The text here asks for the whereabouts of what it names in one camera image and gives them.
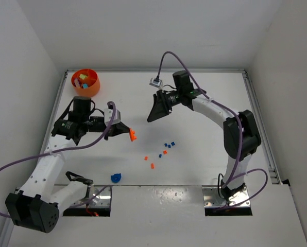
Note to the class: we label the metal base plate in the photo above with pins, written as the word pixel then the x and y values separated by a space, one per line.
pixel 99 197
pixel 213 200

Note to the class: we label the purple rounded flower lego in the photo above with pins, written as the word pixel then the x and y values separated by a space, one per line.
pixel 77 83

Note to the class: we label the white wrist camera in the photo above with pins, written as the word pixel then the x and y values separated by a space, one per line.
pixel 156 83
pixel 108 116

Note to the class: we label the aluminium table frame rail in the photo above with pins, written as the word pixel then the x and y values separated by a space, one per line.
pixel 269 156

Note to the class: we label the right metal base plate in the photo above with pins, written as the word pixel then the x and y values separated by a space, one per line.
pixel 213 200

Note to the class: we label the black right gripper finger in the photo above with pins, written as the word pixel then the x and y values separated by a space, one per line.
pixel 155 114
pixel 163 104

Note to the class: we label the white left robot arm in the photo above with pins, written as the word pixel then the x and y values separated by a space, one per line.
pixel 35 206

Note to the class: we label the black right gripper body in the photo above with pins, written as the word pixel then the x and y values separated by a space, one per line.
pixel 164 102

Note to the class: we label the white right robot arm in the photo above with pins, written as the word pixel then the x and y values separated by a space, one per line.
pixel 240 132

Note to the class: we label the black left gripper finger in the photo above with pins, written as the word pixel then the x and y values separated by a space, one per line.
pixel 119 126
pixel 113 133

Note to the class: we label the orange divided round container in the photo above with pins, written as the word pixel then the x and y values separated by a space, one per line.
pixel 92 80

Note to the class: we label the blue rounded lego piece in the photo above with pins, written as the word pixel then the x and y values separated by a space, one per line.
pixel 116 178

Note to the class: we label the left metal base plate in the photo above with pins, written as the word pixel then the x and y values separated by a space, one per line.
pixel 99 197

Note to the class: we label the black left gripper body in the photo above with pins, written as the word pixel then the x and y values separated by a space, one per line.
pixel 112 129

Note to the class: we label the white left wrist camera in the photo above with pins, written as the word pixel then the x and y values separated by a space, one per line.
pixel 108 116

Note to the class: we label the lime green lego brick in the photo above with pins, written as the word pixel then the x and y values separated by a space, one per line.
pixel 82 76

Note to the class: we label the orange round lego piece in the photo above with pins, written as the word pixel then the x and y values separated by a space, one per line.
pixel 132 134

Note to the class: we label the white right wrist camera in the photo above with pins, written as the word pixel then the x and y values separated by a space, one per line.
pixel 156 83

